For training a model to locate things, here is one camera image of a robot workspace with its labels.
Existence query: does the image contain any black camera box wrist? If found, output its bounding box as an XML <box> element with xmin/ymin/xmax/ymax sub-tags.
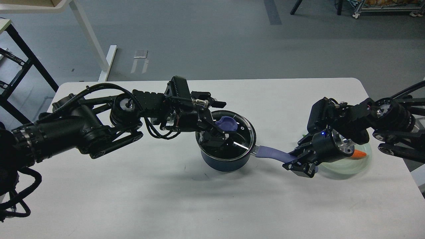
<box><xmin>165</xmin><ymin>76</ymin><xmax>193</xmax><ymax>112</ymax></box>
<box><xmin>307</xmin><ymin>97</ymin><xmax>336</xmax><ymax>134</ymax></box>

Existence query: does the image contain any black camera box right wrist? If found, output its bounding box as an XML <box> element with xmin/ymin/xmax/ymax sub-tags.
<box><xmin>307</xmin><ymin>97</ymin><xmax>336</xmax><ymax>134</ymax></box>

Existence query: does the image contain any black metal rack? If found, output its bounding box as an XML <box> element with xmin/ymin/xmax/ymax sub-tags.
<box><xmin>0</xmin><ymin>19</ymin><xmax>59</xmax><ymax>124</ymax></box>

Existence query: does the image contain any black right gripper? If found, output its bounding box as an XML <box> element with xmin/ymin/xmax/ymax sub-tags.
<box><xmin>282</xmin><ymin>129</ymin><xmax>355</xmax><ymax>178</ymax></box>

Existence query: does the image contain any metal wheeled cart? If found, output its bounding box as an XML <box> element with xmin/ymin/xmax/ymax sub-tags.
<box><xmin>352</xmin><ymin>0</ymin><xmax>424</xmax><ymax>19</ymax></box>

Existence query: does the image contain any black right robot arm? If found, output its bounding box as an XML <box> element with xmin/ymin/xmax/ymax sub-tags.
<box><xmin>282</xmin><ymin>81</ymin><xmax>424</xmax><ymax>178</ymax></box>

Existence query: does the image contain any toy orange carrot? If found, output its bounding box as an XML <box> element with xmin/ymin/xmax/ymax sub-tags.
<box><xmin>351</xmin><ymin>149</ymin><xmax>367</xmax><ymax>159</ymax></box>

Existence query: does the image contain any translucent green plate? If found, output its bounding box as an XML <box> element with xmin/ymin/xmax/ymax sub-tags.
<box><xmin>303</xmin><ymin>133</ymin><xmax>371</xmax><ymax>175</ymax></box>

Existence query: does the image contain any white desk leg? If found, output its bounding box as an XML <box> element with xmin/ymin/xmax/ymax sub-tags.
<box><xmin>69</xmin><ymin>0</ymin><xmax>118</xmax><ymax>83</ymax></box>

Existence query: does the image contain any black camera box left wrist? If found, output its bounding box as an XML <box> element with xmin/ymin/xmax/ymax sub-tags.
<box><xmin>165</xmin><ymin>76</ymin><xmax>193</xmax><ymax>112</ymax></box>

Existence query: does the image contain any glass pot lid blue knob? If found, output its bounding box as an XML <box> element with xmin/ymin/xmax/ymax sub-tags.
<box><xmin>195</xmin><ymin>110</ymin><xmax>257</xmax><ymax>161</ymax></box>

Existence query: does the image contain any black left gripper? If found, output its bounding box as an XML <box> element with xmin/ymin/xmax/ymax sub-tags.
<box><xmin>161</xmin><ymin>91</ymin><xmax>235</xmax><ymax>148</ymax></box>

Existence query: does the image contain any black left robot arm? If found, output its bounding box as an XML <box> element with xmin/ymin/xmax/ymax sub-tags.
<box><xmin>1</xmin><ymin>78</ymin><xmax>237</xmax><ymax>221</ymax></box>

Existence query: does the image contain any blue saucepan with handle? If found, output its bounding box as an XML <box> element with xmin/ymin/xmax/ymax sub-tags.
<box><xmin>195</xmin><ymin>110</ymin><xmax>319</xmax><ymax>174</ymax></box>

